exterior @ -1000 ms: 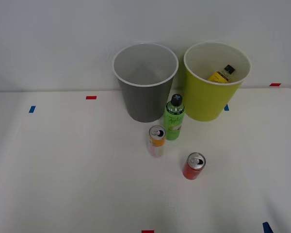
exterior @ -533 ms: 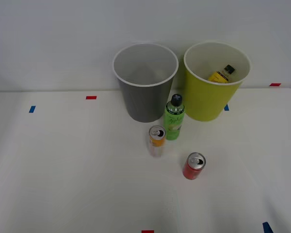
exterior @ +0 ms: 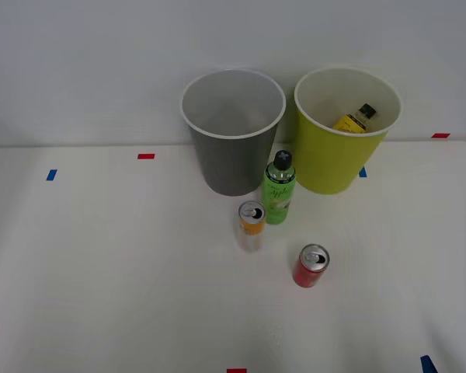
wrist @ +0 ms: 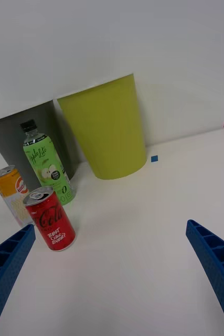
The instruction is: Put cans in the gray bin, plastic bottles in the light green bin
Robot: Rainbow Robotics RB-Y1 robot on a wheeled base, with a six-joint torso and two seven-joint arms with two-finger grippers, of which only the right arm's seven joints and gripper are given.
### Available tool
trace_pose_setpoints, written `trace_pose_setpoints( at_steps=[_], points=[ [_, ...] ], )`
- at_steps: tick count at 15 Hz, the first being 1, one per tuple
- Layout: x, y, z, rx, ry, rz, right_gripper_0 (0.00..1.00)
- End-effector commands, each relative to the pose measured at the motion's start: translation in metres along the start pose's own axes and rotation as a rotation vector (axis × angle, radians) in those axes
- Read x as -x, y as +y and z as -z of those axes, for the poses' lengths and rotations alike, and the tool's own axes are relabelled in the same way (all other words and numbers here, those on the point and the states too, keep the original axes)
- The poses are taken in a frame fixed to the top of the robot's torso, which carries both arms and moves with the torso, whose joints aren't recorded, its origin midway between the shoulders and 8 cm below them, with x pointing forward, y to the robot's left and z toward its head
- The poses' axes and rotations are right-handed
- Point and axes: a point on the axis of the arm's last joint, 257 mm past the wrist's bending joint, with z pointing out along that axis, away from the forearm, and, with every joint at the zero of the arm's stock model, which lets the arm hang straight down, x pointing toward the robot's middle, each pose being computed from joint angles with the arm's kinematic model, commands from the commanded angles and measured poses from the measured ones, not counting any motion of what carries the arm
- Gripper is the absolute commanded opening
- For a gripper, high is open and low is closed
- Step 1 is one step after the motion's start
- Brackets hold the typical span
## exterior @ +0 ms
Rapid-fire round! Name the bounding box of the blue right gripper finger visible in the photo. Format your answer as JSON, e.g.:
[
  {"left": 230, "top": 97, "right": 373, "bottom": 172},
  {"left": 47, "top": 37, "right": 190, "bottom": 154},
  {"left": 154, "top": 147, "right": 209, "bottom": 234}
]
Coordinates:
[{"left": 419, "top": 354, "right": 439, "bottom": 373}]

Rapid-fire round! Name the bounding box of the yellow label plastic bottle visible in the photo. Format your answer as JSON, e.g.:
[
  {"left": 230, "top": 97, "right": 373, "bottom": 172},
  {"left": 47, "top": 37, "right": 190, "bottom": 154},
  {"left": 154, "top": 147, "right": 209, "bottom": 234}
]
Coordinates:
[{"left": 331, "top": 103, "right": 377, "bottom": 135}]

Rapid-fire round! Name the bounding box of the red drink can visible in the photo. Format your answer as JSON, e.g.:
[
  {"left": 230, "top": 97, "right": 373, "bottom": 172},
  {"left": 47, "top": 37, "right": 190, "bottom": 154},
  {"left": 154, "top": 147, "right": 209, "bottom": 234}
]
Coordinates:
[{"left": 292, "top": 243, "right": 331, "bottom": 289}]

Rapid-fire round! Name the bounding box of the orange and white can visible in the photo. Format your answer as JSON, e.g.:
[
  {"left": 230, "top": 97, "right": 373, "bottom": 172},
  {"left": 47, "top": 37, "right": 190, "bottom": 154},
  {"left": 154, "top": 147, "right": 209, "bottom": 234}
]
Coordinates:
[{"left": 237, "top": 200, "right": 266, "bottom": 253}]

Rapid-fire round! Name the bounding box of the green label plastic bottle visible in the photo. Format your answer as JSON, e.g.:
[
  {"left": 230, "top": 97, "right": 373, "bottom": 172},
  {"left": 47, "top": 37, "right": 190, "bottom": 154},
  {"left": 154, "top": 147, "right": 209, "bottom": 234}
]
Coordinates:
[{"left": 261, "top": 149, "right": 297, "bottom": 225}]

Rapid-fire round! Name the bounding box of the yellow-green plastic waste bin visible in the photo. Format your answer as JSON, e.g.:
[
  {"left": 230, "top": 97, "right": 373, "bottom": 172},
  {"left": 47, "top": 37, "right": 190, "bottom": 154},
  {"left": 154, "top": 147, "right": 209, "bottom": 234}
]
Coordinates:
[{"left": 294, "top": 65, "right": 404, "bottom": 196}]

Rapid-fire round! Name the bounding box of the grey plastic waste bin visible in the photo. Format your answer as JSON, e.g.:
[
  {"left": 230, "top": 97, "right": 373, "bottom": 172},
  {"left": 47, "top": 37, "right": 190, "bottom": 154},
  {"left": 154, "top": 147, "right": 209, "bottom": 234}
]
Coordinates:
[{"left": 179, "top": 68, "right": 287, "bottom": 197}]

